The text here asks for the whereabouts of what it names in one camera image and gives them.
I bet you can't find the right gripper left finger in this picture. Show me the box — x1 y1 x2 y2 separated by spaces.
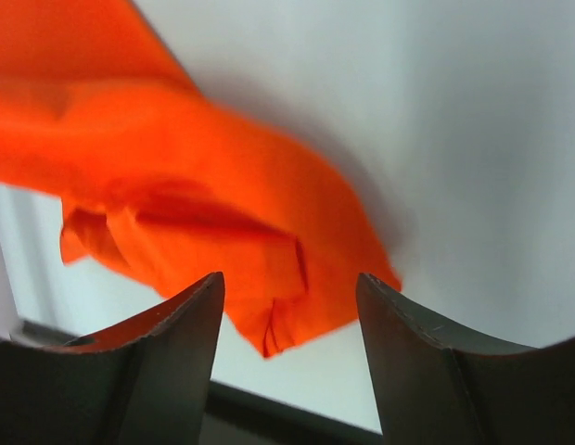
0 273 224 444

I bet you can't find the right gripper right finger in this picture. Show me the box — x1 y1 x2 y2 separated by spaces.
356 273 575 444

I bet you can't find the orange t shirt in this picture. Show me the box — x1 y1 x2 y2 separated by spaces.
0 1 401 358

